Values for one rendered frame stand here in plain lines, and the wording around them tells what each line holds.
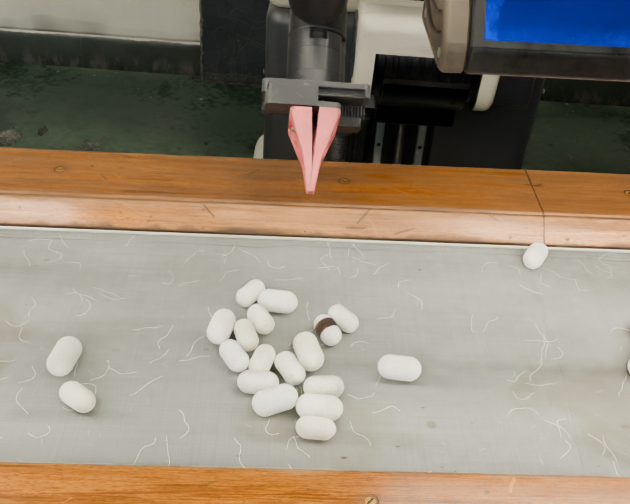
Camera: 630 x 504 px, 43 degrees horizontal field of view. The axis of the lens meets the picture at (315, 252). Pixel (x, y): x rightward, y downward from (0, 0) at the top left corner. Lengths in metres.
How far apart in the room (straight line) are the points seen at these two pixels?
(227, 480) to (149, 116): 2.10
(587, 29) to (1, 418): 0.49
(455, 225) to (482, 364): 0.19
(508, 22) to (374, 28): 0.75
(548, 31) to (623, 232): 0.46
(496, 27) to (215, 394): 0.36
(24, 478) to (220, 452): 0.14
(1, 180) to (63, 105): 1.82
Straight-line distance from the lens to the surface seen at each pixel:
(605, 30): 0.47
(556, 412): 0.68
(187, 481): 0.57
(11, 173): 0.89
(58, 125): 2.58
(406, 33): 1.19
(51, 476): 0.59
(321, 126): 0.74
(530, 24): 0.45
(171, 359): 0.68
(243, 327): 0.68
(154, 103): 2.67
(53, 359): 0.67
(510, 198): 0.87
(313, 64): 0.77
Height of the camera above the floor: 1.22
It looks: 38 degrees down
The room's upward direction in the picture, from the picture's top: 4 degrees clockwise
